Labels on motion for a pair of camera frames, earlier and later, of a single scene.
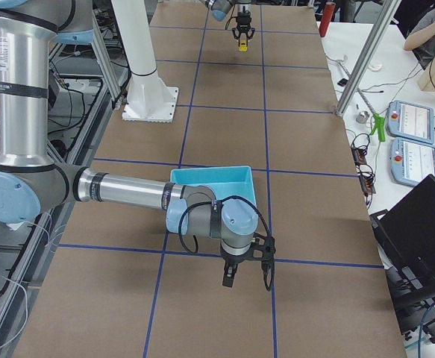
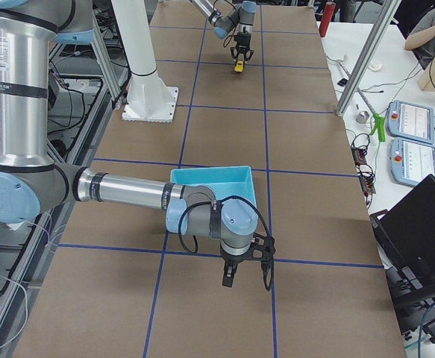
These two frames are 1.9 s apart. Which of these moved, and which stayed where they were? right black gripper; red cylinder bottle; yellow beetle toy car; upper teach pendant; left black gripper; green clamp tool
Moved: left black gripper; yellow beetle toy car
Stayed: green clamp tool; red cylinder bottle; upper teach pendant; right black gripper
